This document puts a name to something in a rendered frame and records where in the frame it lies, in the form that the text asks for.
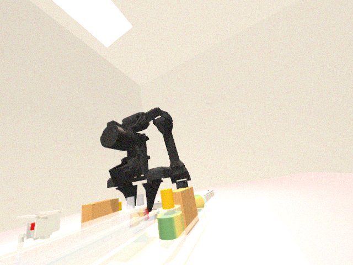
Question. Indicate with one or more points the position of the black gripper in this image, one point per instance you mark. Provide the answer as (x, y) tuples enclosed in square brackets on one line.
[(153, 176)]

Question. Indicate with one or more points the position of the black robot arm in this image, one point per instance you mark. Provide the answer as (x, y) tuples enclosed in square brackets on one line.
[(124, 137)]

